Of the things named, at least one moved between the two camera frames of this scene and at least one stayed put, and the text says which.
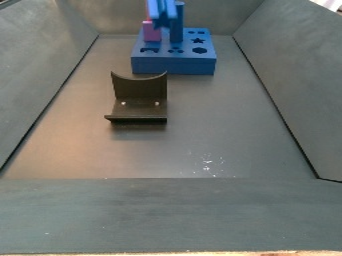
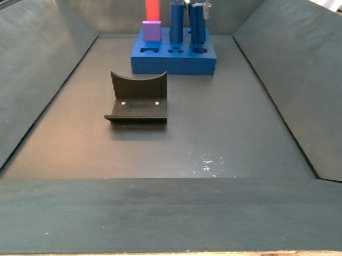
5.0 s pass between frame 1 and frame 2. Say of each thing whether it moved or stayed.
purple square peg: stayed
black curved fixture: stayed
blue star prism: moved
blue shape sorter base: stayed
